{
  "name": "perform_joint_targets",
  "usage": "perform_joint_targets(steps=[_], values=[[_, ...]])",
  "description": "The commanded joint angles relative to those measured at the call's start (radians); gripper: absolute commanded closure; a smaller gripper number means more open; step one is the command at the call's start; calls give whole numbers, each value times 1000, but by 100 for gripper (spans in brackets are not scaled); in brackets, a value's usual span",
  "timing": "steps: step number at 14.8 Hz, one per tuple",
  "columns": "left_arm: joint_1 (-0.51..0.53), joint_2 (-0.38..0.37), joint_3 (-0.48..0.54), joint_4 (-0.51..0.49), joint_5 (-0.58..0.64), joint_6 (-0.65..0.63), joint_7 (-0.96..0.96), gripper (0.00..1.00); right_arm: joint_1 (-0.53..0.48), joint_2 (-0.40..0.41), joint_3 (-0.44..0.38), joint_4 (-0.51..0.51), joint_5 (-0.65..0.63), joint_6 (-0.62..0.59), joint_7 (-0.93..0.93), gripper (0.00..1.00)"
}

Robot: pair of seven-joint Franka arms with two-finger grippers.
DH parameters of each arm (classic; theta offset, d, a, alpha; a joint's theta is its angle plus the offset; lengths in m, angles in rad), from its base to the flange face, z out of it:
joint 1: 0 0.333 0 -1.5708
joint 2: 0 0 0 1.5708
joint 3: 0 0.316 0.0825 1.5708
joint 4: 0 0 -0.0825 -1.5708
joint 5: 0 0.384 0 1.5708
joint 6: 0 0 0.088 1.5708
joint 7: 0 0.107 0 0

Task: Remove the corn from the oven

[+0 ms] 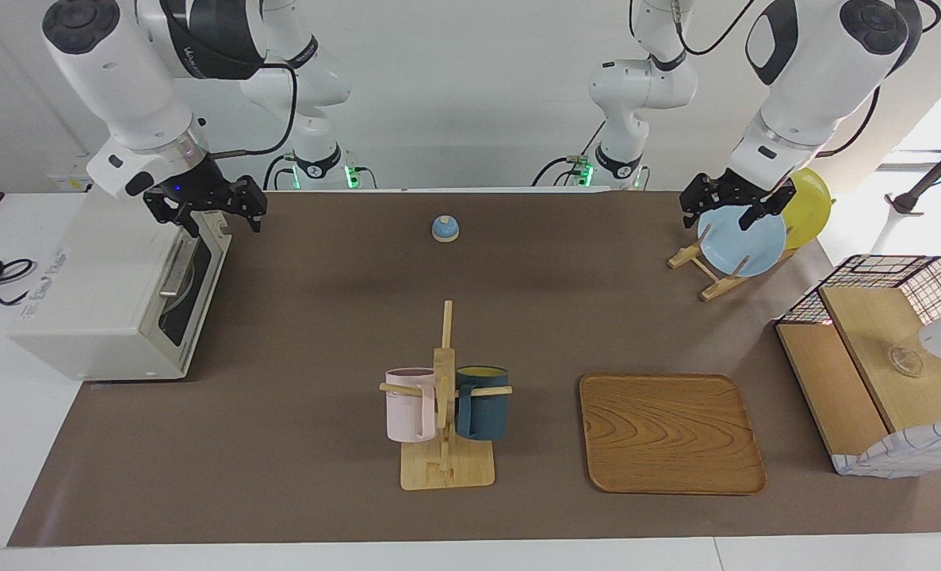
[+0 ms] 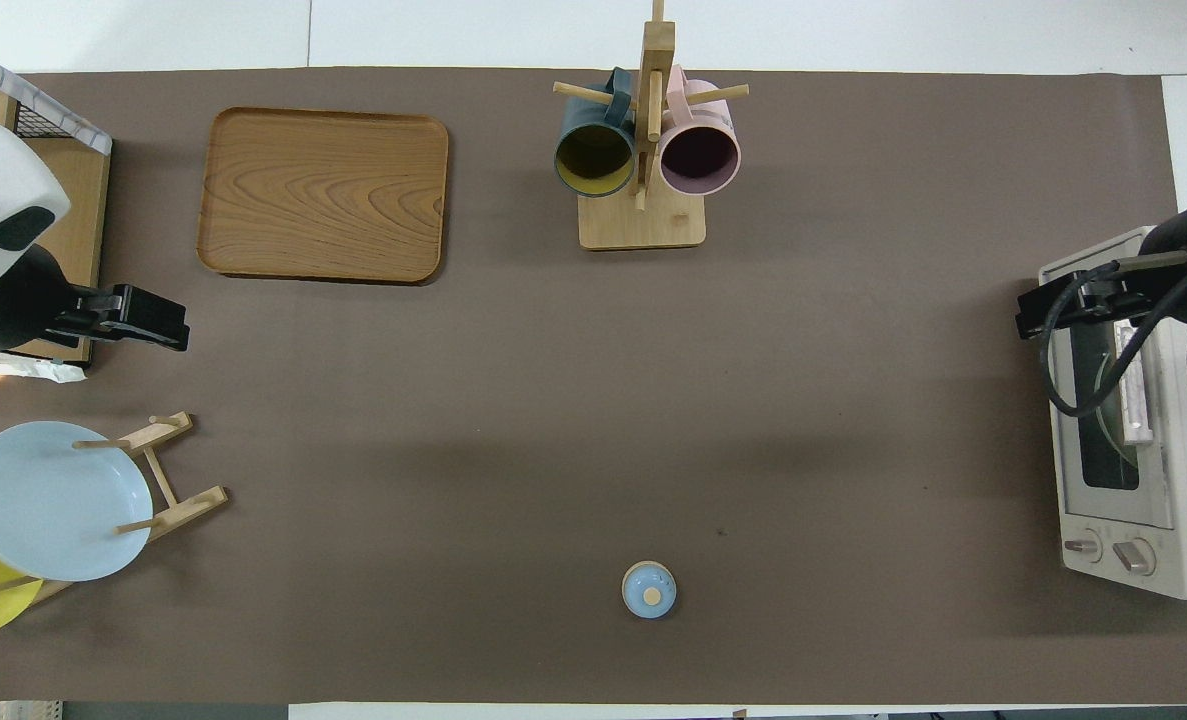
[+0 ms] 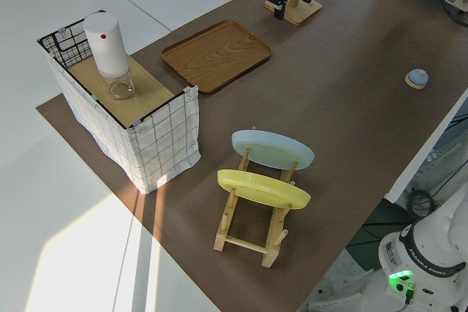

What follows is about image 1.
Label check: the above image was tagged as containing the glass oven door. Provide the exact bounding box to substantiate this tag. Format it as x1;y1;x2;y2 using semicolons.
151;222;231;351

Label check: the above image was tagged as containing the cream toaster oven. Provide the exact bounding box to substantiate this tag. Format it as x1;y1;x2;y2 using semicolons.
8;189;233;382

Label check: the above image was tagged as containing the light blue plate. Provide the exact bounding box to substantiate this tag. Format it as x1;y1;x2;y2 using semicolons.
697;205;788;278

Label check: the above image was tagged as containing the yellow plate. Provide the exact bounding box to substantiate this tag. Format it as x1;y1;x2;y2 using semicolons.
779;167;833;251

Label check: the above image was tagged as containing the wooden plate rack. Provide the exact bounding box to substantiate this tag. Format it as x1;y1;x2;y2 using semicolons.
667;242;796;303

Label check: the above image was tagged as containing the brown table mat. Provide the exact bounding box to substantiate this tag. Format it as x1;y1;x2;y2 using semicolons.
6;190;941;548

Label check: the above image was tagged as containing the black tripod stand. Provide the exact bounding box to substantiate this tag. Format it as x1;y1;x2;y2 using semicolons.
886;127;941;215

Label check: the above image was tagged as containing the clear glass piece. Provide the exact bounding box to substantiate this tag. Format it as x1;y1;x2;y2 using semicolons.
886;345;925;378

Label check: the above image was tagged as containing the wooden tray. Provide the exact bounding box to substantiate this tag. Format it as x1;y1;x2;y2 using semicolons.
579;373;767;496

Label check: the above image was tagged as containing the pink mug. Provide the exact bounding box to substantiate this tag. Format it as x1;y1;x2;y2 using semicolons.
384;367;439;443

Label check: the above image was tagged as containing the dark teal mug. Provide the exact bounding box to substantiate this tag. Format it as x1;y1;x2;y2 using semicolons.
454;365;511;442

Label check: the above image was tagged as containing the wooden mug tree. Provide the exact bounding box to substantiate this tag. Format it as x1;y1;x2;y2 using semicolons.
379;300;514;491

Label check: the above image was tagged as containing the black base cable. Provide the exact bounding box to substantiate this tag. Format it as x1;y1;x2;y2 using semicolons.
262;153;296;191
530;119;607;188

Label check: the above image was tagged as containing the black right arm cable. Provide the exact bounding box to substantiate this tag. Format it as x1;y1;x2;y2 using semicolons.
201;40;300;157

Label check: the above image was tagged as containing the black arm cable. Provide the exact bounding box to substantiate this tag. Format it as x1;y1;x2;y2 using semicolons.
201;40;300;157
815;86;883;159

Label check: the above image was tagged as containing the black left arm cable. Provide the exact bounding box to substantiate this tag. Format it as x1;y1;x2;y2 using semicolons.
815;86;883;159

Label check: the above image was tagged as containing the wire basket with wooden shelves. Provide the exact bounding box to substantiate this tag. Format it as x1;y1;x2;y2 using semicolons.
775;254;941;479

